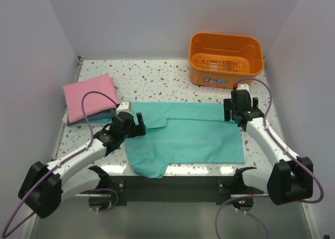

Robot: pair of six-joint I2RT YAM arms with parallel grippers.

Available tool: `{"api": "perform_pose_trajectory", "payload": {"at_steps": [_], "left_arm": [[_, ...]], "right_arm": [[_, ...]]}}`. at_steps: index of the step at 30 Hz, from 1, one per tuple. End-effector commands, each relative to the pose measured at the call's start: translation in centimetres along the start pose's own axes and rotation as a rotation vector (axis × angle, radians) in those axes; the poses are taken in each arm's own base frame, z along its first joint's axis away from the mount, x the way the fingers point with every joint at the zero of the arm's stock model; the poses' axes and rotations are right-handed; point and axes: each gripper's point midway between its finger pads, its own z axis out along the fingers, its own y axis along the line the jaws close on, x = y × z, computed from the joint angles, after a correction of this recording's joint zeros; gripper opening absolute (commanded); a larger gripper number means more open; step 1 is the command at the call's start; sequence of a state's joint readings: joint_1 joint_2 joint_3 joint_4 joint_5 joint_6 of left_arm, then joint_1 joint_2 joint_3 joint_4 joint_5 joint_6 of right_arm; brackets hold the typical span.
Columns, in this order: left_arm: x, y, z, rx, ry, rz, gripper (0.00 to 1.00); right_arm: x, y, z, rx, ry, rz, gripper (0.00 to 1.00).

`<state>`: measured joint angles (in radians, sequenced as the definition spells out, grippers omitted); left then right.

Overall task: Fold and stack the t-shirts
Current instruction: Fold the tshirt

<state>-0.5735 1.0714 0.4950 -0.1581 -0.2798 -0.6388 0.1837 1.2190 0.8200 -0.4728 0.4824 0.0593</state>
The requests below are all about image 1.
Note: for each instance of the mint green t-shirt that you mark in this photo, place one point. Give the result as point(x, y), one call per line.
point(182, 133)

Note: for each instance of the folded turquoise t-shirt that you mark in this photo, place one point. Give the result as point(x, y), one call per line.
point(99, 122)

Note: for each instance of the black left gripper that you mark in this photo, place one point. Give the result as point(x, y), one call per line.
point(137, 129)

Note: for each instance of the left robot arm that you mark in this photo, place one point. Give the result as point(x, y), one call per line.
point(47, 185)

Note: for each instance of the folded pink t-shirt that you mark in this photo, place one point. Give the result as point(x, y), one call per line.
point(89, 97)

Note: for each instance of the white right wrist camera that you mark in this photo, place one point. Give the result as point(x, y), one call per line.
point(241, 86)

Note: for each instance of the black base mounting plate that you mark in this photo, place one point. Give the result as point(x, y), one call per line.
point(215, 189)

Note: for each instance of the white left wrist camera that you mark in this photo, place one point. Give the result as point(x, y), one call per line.
point(124, 107)

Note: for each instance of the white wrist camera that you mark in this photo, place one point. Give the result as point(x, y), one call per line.
point(124, 107)
point(241, 86)

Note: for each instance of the orange plastic basket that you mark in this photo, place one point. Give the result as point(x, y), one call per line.
point(221, 60)

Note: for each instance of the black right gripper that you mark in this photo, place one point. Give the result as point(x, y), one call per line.
point(227, 106)

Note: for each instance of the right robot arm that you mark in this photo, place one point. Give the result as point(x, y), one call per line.
point(290, 179)

